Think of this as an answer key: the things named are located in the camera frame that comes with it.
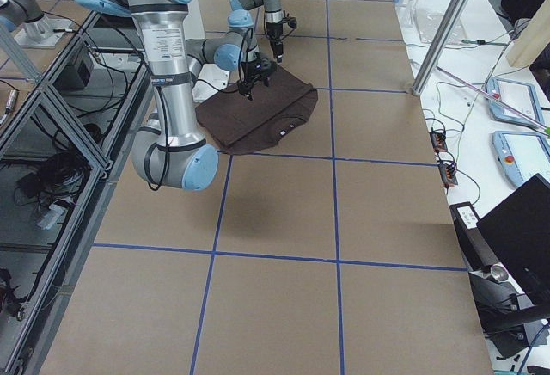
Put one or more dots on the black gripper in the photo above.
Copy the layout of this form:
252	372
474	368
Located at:
250	72
274	33

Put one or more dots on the dark brown t-shirt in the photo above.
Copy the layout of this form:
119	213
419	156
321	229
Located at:
240	126

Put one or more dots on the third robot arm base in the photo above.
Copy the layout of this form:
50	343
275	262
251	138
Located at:
38	30

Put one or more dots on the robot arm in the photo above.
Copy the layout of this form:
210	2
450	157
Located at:
169	149
274	20

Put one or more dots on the reacher grabber stick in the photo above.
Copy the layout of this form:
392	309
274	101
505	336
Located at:
496	99

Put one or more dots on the orange black connector box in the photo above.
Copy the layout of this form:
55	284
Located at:
438	141

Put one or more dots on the far blue teach pendant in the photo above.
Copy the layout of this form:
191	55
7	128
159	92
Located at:
520	96

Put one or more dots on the blue teach pendant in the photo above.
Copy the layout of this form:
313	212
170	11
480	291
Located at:
521	155
520	96

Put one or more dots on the black label box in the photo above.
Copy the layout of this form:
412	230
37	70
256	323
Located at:
469	237

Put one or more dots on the near blue teach pendant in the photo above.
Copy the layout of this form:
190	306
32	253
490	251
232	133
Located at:
521	155

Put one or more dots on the metal cup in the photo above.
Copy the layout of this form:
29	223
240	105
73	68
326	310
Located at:
498	274

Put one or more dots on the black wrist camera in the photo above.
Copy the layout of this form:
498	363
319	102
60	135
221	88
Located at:
290	21

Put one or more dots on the aluminium frame post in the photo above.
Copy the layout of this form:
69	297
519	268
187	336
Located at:
450	18

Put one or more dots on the aluminium frame rail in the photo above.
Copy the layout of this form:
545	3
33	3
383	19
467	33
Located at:
62	148

